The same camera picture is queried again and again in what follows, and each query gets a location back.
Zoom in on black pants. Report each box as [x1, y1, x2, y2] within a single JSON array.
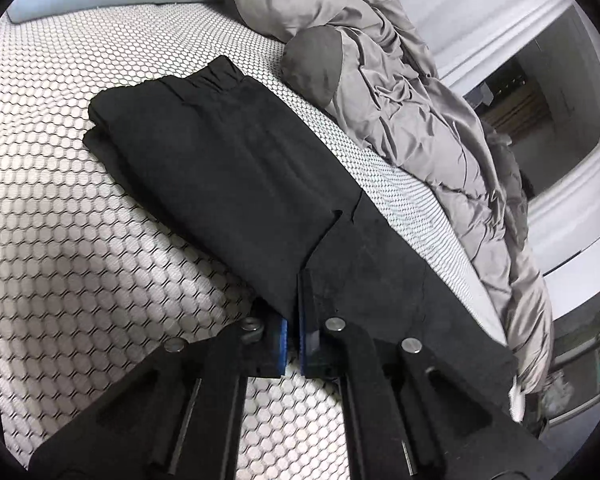
[[84, 56, 516, 411]]

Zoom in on white honeycomb mattress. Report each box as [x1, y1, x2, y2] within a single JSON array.
[[0, 3, 502, 464]]

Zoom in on grey comforter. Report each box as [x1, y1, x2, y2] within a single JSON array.
[[230, 0, 554, 394]]

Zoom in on white wardrobe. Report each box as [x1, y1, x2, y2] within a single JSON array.
[[400, 0, 600, 318]]

